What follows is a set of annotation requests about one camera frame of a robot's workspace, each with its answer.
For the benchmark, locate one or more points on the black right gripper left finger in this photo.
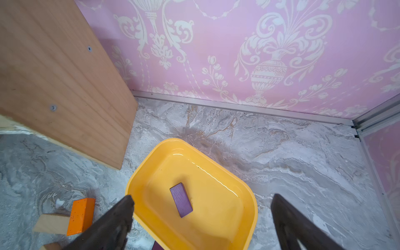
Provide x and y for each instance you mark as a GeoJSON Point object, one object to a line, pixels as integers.
{"type": "Point", "coordinates": [110, 231]}

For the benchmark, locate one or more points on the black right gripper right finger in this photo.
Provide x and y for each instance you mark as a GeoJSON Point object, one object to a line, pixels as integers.
{"type": "Point", "coordinates": [295, 230]}

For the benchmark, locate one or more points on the purple brick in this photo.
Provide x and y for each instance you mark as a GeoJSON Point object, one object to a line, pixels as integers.
{"type": "Point", "coordinates": [181, 200]}

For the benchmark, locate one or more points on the yellow plastic storage bin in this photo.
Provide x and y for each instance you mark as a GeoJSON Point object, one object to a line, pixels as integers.
{"type": "Point", "coordinates": [224, 212]}

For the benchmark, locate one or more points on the orange wooden brick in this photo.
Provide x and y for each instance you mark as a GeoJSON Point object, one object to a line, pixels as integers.
{"type": "Point", "coordinates": [81, 217]}

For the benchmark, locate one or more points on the natural wood brick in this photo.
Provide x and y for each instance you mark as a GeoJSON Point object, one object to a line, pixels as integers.
{"type": "Point", "coordinates": [52, 224]}

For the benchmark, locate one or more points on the wooden two-tier shelf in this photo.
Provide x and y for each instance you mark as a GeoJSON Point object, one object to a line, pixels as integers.
{"type": "Point", "coordinates": [58, 81]}

